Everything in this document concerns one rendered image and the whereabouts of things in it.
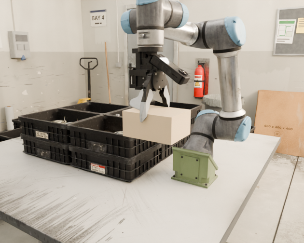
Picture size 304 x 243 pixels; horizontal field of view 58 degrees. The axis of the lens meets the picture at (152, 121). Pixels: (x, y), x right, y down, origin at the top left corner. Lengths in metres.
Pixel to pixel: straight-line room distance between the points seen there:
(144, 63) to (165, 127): 0.19
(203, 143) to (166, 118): 0.57
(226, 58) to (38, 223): 0.95
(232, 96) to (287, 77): 2.98
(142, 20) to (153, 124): 0.28
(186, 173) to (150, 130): 0.57
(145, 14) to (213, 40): 0.48
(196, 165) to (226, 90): 0.35
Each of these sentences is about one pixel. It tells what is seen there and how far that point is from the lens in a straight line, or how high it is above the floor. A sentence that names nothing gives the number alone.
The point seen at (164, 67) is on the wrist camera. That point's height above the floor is 1.25.
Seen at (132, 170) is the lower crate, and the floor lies 0.76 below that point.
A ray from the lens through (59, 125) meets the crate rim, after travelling 1.49.
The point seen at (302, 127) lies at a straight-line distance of 4.02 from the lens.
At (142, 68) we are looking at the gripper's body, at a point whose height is 1.24.
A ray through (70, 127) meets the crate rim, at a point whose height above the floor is 0.92.
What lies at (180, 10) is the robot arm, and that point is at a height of 1.40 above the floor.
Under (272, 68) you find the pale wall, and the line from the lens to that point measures 4.19.
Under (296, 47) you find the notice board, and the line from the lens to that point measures 4.14.
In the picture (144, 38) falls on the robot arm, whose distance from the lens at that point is 0.76.
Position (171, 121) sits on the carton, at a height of 1.11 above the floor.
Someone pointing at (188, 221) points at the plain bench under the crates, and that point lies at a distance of 1.05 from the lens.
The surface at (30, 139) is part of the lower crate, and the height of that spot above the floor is 0.81.
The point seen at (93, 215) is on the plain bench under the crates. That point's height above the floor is 0.70.
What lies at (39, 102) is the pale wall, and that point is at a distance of 5.25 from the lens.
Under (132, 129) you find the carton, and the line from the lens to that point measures 0.79.
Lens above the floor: 1.28
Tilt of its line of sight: 14 degrees down
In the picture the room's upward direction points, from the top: straight up
